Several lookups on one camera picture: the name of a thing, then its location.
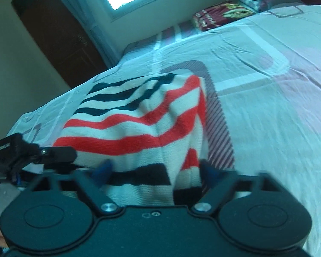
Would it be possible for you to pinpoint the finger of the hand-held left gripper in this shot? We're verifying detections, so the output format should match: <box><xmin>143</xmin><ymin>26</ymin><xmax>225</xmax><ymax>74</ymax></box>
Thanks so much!
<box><xmin>40</xmin><ymin>146</ymin><xmax>78</xmax><ymax>166</ymax></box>

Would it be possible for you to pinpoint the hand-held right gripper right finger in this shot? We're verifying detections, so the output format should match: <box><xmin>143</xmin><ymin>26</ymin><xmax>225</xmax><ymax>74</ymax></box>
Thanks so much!
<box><xmin>191</xmin><ymin>160</ymin><xmax>282</xmax><ymax>215</ymax></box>

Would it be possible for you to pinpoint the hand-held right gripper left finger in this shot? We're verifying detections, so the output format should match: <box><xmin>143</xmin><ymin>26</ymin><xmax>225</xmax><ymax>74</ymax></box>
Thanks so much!
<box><xmin>29</xmin><ymin>160</ymin><xmax>124</xmax><ymax>215</ymax></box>

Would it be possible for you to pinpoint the striped knit sweater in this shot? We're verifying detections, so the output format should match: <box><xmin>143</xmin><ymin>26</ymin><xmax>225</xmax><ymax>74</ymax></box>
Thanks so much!
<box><xmin>52</xmin><ymin>73</ymin><xmax>208</xmax><ymax>207</ymax></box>

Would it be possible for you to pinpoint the patterned white bed sheet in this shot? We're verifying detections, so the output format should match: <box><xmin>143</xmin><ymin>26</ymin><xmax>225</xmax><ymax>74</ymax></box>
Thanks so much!
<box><xmin>5</xmin><ymin>4</ymin><xmax>321</xmax><ymax>257</ymax></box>

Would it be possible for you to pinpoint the brown wooden door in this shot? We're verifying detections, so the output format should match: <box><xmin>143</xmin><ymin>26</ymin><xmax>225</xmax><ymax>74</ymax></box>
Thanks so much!
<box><xmin>11</xmin><ymin>0</ymin><xmax>109</xmax><ymax>89</ymax></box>

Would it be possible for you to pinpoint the light blue curtain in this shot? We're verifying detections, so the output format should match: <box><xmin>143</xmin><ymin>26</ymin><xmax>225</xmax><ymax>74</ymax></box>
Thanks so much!
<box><xmin>44</xmin><ymin>0</ymin><xmax>121</xmax><ymax>68</ymax></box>

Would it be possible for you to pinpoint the red patterned pillow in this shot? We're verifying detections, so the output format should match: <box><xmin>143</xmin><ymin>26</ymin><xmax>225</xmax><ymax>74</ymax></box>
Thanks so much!
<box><xmin>193</xmin><ymin>3</ymin><xmax>255</xmax><ymax>31</ymax></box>

